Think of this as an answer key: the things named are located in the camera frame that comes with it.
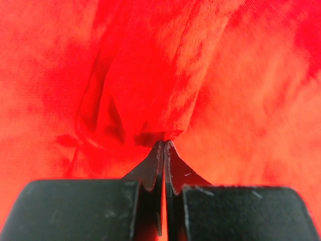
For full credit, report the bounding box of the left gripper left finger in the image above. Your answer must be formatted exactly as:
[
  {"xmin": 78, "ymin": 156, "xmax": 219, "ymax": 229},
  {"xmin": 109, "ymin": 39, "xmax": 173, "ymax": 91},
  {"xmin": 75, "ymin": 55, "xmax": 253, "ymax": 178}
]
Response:
[{"xmin": 1, "ymin": 141, "xmax": 164, "ymax": 240}]

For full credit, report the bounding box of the red t shirt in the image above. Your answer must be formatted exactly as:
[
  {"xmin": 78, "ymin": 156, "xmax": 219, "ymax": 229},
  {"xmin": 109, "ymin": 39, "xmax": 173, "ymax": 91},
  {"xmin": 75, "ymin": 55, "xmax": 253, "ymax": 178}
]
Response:
[{"xmin": 1, "ymin": 1, "xmax": 320, "ymax": 227}]

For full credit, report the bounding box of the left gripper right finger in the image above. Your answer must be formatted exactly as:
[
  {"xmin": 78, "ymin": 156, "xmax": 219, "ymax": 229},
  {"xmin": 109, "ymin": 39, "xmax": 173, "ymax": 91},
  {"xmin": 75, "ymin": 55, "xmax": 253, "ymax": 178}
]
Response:
[{"xmin": 164, "ymin": 141, "xmax": 320, "ymax": 240}]

